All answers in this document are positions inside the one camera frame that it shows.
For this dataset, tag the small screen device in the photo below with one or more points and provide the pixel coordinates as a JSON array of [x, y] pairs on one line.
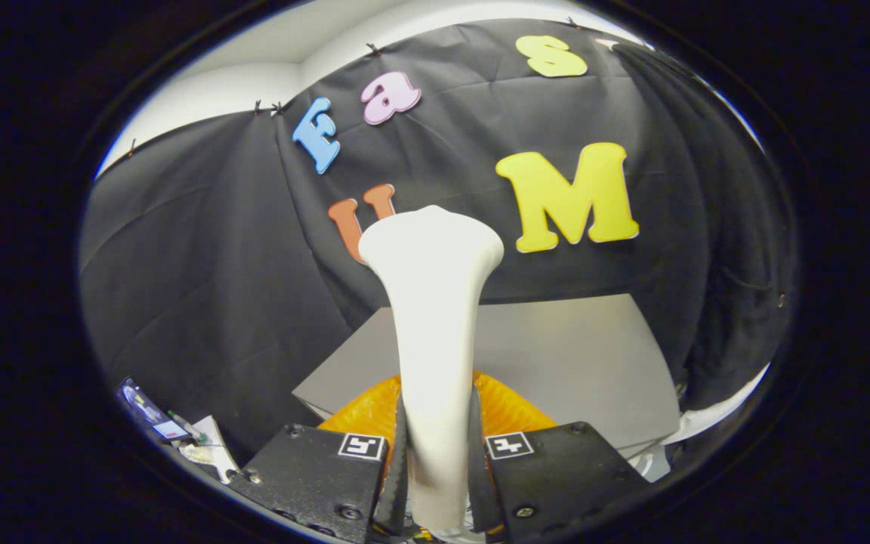
[[149, 412]]

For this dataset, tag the crumpled white paper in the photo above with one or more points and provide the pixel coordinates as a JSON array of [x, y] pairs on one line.
[[212, 449]]

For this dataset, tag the black backdrop cloth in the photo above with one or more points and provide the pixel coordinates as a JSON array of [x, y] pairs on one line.
[[216, 264]]

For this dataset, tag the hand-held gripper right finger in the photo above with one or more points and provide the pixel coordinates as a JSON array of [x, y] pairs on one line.
[[482, 487]]

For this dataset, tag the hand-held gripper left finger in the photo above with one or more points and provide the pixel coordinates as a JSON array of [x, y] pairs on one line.
[[396, 483]]

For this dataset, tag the white garment steamer head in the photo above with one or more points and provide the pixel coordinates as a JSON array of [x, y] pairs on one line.
[[435, 317]]

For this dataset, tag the black jacket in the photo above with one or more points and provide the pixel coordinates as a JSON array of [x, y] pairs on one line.
[[722, 227]]

